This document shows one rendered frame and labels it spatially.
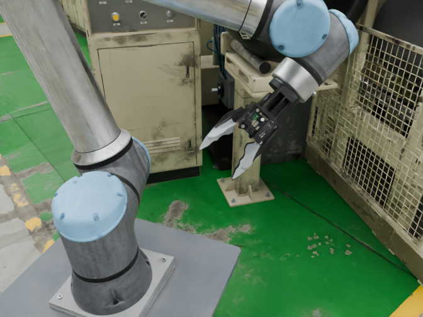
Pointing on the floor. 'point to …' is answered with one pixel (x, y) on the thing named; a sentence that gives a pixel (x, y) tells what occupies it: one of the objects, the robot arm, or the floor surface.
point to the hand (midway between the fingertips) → (218, 160)
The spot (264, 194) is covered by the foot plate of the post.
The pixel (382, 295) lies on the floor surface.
